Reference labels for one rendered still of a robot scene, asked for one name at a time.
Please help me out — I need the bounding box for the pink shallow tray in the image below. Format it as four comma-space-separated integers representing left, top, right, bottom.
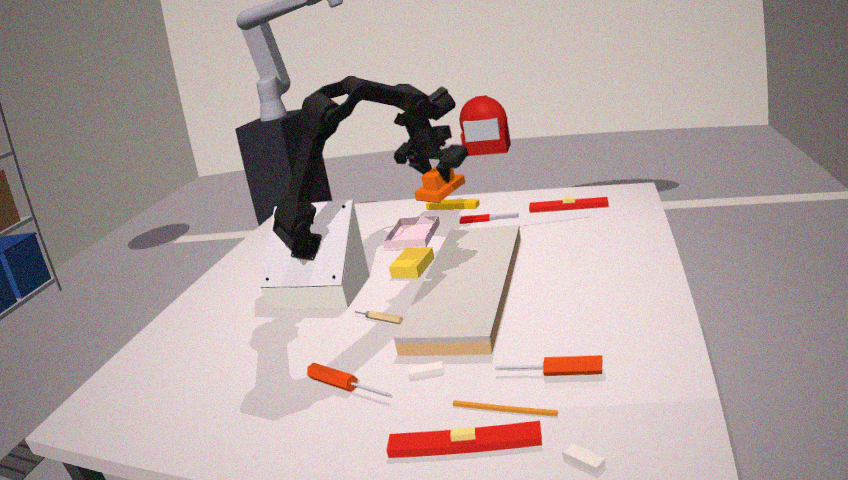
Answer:
383, 216, 440, 250

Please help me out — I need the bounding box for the yellow rectangular block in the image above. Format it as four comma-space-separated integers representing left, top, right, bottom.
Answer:
389, 247, 434, 279

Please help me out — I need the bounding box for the orange-handled awl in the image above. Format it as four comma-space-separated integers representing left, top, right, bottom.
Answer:
495, 355, 603, 376
307, 363, 391, 396

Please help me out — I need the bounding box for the orange thin rod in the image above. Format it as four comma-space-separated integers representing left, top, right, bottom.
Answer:
453, 401, 558, 416

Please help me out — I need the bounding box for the yellow rectangular bar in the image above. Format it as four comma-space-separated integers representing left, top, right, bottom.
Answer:
426, 199, 480, 210

